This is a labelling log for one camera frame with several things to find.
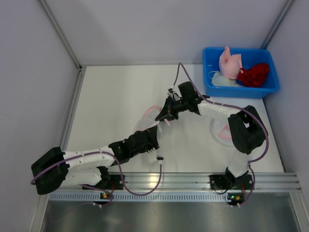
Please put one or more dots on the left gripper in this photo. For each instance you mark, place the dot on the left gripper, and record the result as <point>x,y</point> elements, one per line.
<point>149,139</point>

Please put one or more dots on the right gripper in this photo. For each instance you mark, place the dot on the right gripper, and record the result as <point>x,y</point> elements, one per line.
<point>171,108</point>

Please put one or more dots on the pink-trimmed mesh laundry bag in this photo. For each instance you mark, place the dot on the pink-trimmed mesh laundry bag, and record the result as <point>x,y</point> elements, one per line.
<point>148,121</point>

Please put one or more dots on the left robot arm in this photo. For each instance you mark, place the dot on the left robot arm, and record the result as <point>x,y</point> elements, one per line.
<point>58,168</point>

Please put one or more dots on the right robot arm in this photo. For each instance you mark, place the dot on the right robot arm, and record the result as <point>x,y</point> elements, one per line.
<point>246,128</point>

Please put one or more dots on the white bra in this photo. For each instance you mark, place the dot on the white bra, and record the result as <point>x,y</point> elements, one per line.
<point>218,80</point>

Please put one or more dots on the pink bra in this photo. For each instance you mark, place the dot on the pink bra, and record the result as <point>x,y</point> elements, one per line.
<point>229,64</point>

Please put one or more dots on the red bra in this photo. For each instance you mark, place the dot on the red bra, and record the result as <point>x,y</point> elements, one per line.
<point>255,76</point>

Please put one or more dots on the blue plastic bin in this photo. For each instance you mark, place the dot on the blue plastic bin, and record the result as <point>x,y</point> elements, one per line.
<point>250,57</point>

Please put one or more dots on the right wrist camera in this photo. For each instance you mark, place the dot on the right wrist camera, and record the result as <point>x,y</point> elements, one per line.
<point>173,93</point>

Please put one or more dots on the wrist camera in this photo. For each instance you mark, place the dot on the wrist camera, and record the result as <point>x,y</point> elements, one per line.
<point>155,159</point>
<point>173,93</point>

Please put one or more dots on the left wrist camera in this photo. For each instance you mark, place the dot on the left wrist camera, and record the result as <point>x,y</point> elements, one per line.
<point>155,159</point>

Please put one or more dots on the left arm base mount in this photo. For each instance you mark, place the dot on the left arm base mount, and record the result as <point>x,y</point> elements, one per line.
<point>113,183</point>

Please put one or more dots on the slotted cable duct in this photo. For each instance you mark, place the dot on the slotted cable duct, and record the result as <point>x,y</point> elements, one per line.
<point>154,197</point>

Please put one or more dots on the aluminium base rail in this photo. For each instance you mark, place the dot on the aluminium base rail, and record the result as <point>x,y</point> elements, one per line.
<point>195,182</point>

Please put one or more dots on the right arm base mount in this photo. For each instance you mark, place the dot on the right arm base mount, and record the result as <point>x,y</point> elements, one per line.
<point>221,182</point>

